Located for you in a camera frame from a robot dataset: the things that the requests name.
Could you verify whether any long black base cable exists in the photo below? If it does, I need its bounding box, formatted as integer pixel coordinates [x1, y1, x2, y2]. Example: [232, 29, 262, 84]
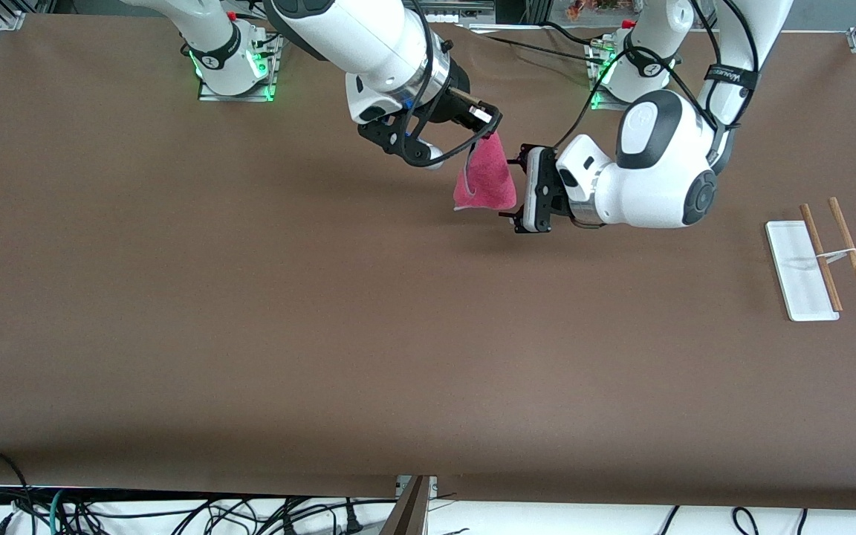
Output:
[464, 27, 607, 63]

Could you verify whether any white rack with wooden rods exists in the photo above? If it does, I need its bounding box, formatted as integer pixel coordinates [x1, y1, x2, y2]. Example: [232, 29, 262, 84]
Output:
[765, 197, 856, 322]

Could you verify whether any orange red clutter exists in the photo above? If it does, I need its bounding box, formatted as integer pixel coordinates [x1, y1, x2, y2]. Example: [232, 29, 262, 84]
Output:
[565, 0, 641, 20]

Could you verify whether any short black base cable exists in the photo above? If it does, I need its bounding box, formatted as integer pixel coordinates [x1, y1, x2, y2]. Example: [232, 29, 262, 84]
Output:
[542, 21, 611, 48]

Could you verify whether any pink towel with grey hem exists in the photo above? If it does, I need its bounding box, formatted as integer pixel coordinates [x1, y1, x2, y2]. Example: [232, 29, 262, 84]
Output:
[453, 132, 518, 213]

